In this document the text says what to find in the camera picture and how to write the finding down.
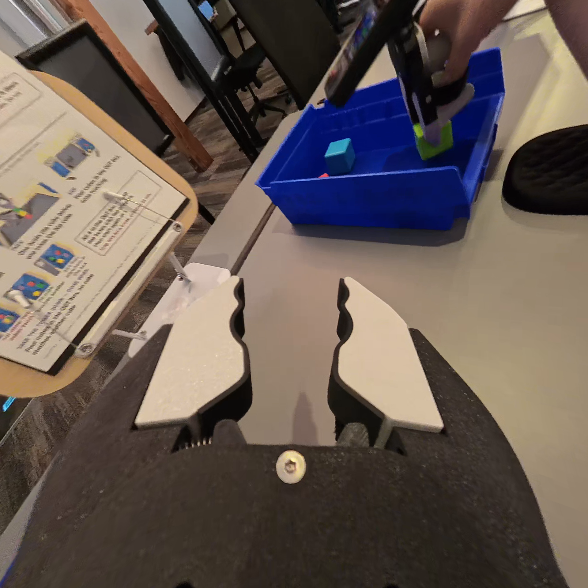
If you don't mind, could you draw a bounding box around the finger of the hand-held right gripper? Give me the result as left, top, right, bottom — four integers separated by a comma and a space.
386, 26, 442, 148
428, 81, 477, 126

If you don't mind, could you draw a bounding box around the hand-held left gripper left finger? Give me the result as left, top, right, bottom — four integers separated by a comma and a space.
135, 276, 253, 442

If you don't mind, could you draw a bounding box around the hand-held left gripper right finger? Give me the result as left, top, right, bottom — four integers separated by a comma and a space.
328, 277, 444, 444

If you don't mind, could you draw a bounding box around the green magnetic cube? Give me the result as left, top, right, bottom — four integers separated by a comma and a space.
414, 122, 454, 161

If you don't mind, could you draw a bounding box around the teal magnetic cube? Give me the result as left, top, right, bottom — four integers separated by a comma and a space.
324, 139, 357, 176

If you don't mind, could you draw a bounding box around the blue plastic bin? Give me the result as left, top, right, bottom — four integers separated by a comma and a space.
256, 48, 507, 231

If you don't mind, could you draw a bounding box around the person's right forearm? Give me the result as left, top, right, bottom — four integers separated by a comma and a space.
544, 0, 588, 58

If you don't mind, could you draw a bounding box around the person's right hand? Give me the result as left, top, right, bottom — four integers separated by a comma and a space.
418, 0, 522, 91

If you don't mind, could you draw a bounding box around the white sign stand base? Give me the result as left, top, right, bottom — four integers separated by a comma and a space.
111, 253, 232, 359

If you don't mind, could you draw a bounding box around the black textured mat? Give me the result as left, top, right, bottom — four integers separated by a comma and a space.
502, 124, 588, 217

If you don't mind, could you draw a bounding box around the wooden instruction sign board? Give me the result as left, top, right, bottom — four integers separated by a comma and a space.
0, 51, 201, 398

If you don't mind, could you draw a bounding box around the black framed panel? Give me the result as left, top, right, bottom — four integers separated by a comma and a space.
17, 21, 177, 157

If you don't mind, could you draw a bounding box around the slanted wooden post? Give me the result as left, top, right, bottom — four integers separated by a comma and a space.
51, 0, 215, 173

